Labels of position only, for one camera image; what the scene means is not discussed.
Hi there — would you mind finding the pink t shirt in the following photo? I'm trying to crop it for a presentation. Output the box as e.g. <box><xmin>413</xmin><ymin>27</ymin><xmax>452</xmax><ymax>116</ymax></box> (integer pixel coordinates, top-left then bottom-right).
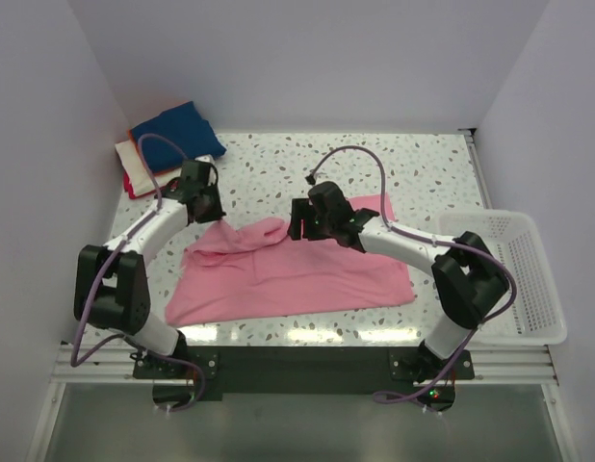
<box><xmin>165</xmin><ymin>218</ymin><xmax>415</xmax><ymax>327</ymax></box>

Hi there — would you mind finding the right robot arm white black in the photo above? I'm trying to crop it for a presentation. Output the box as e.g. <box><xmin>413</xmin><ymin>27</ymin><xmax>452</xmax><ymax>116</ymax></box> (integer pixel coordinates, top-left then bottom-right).
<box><xmin>288</xmin><ymin>181</ymin><xmax>517</xmax><ymax>382</ymax></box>

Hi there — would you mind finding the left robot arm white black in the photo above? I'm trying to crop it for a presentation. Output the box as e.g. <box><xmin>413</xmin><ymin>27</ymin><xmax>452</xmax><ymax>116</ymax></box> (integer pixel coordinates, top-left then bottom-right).
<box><xmin>70</xmin><ymin>156</ymin><xmax>225</xmax><ymax>377</ymax></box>

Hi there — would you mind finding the orange folded t shirt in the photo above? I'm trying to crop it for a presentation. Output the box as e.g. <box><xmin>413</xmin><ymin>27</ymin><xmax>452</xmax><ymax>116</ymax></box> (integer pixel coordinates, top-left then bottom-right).
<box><xmin>128</xmin><ymin>131</ymin><xmax>186</xmax><ymax>175</ymax></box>

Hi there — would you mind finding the white folded t shirt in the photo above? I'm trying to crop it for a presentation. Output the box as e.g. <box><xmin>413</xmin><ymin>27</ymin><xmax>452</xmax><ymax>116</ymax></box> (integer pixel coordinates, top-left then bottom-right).
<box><xmin>115</xmin><ymin>141</ymin><xmax>181</xmax><ymax>188</ymax></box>

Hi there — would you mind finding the red folded t shirt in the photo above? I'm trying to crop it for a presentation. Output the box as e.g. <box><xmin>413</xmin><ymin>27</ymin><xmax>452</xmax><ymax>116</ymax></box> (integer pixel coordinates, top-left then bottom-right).
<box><xmin>122</xmin><ymin>172</ymin><xmax>155</xmax><ymax>200</ymax></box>

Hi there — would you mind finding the blue folded t shirt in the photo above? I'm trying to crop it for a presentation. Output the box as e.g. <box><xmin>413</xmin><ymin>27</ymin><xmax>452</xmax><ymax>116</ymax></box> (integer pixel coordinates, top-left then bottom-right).
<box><xmin>130</xmin><ymin>101</ymin><xmax>226</xmax><ymax>159</ymax></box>

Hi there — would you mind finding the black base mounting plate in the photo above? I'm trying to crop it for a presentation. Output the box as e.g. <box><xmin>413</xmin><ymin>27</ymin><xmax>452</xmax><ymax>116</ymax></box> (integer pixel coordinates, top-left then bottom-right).
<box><xmin>133</xmin><ymin>344</ymin><xmax>475</xmax><ymax>403</ymax></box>

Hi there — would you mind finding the white plastic laundry basket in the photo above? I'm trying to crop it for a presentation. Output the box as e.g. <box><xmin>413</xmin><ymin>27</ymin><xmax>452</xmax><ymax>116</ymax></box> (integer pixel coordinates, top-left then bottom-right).
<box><xmin>435</xmin><ymin>210</ymin><xmax>567</xmax><ymax>347</ymax></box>

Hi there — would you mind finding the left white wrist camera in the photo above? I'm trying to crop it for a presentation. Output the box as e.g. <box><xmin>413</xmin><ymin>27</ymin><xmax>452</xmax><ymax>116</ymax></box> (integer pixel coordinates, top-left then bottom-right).
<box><xmin>195</xmin><ymin>155</ymin><xmax>215</xmax><ymax>165</ymax></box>

